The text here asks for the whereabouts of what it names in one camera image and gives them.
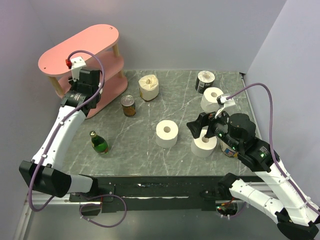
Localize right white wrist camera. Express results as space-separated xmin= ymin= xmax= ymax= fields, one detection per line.
xmin=214 ymin=94 xmax=236 ymax=119

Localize beige wrapped paper roll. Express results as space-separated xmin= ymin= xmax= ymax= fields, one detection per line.
xmin=138 ymin=74 xmax=160 ymax=102

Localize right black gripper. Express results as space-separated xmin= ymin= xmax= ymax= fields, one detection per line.
xmin=186 ymin=106 xmax=242 ymax=152

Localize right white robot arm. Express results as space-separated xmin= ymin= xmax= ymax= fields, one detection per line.
xmin=186 ymin=111 xmax=320 ymax=240

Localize food tin can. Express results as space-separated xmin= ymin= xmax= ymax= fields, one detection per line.
xmin=120 ymin=95 xmax=136 ymax=117

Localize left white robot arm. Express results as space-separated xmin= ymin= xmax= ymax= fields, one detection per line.
xmin=19 ymin=67 xmax=101 ymax=201

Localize white paper roll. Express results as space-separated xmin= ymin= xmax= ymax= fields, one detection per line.
xmin=156 ymin=120 xmax=179 ymax=148
xmin=191 ymin=129 xmax=218 ymax=158
xmin=200 ymin=87 xmax=224 ymax=113

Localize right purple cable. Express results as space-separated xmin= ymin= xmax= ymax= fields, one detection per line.
xmin=226 ymin=82 xmax=320 ymax=213

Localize aluminium frame rail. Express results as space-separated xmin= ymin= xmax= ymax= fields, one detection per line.
xmin=12 ymin=189 xmax=71 ymax=240

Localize pink three-tier shelf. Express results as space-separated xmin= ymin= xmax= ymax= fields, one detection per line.
xmin=38 ymin=24 xmax=128 ymax=119

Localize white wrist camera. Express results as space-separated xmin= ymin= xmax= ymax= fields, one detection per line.
xmin=214 ymin=94 xmax=236 ymax=119
xmin=66 ymin=56 xmax=87 ymax=82

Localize purple cable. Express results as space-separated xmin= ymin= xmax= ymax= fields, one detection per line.
xmin=27 ymin=49 xmax=128 ymax=228
xmin=226 ymin=82 xmax=320 ymax=213

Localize printed wrapped paper roll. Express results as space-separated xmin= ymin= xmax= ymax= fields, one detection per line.
xmin=220 ymin=141 xmax=238 ymax=158

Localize green glass bottle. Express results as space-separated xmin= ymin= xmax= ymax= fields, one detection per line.
xmin=89 ymin=130 xmax=109 ymax=154

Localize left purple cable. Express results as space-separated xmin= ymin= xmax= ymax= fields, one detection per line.
xmin=27 ymin=49 xmax=128 ymax=228

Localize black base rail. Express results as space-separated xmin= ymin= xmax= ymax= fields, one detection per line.
xmin=69 ymin=173 xmax=239 ymax=213

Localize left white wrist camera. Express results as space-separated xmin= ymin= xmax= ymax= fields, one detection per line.
xmin=66 ymin=56 xmax=87 ymax=82

